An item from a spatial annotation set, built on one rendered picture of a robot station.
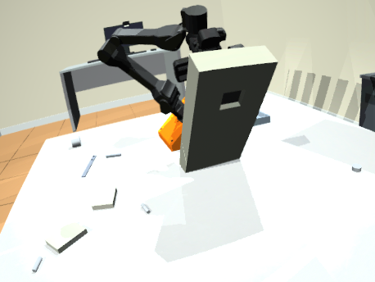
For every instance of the light blue square tray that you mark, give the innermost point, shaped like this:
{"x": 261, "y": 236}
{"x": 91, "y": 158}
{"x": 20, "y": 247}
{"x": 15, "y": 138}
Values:
{"x": 262, "y": 118}

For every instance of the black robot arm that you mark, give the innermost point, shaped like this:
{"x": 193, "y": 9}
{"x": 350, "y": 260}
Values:
{"x": 169, "y": 38}

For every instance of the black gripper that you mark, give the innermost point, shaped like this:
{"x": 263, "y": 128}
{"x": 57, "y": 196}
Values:
{"x": 181, "y": 65}

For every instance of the dark grey panel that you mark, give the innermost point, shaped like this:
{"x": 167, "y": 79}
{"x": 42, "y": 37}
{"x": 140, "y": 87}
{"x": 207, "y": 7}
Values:
{"x": 224, "y": 92}

